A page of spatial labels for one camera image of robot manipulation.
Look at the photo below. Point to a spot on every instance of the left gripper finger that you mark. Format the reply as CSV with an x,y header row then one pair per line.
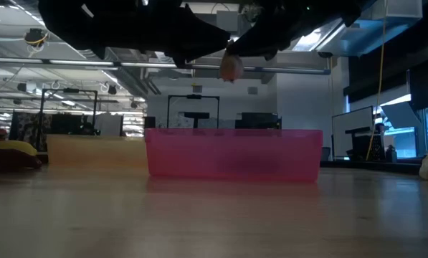
x,y
192,32

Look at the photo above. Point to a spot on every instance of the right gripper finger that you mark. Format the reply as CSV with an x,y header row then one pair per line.
x,y
260,41

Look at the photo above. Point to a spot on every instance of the white garlic bulb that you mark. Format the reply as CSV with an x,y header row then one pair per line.
x,y
231,68

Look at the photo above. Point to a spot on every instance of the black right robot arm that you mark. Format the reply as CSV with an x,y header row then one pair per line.
x,y
353,9

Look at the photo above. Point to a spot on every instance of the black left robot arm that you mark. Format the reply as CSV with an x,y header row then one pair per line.
x,y
63,21

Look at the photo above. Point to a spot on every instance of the ceiling light strip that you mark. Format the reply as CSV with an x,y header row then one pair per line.
x,y
81,62

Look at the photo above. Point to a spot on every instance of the black monitor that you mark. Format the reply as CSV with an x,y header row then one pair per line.
x,y
256,121

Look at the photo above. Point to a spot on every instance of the white board panel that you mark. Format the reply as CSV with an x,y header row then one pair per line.
x,y
350,122

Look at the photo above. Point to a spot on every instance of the pink plastic bin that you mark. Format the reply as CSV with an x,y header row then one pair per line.
x,y
235,154

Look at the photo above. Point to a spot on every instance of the orange translucent plastic bin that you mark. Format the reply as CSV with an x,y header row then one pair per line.
x,y
91,150

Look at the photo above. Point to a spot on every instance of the black desk stand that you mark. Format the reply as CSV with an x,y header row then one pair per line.
x,y
364,143

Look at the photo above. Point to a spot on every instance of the ceiling ventilation duct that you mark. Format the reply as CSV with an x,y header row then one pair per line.
x,y
360,36

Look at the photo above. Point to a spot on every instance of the black gantry frame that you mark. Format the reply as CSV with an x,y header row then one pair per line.
x,y
70,90
194,96

